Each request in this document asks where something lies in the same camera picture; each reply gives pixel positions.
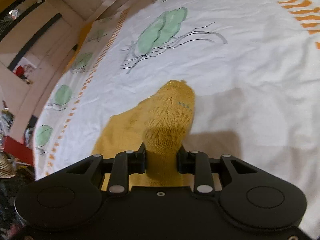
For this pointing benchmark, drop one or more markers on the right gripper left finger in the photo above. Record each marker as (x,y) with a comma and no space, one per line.
(125,164)

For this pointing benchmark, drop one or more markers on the red clutter pile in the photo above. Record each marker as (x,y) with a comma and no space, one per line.
(12,154)

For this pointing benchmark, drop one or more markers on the mustard yellow knit sweater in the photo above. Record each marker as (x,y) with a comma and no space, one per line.
(160,122)

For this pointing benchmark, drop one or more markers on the white leaf print duvet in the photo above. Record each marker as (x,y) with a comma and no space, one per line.
(245,73)

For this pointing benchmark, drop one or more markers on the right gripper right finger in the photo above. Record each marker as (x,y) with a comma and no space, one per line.
(198,164)

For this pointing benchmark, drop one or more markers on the wooden bed frame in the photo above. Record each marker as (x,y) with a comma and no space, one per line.
(37,46)

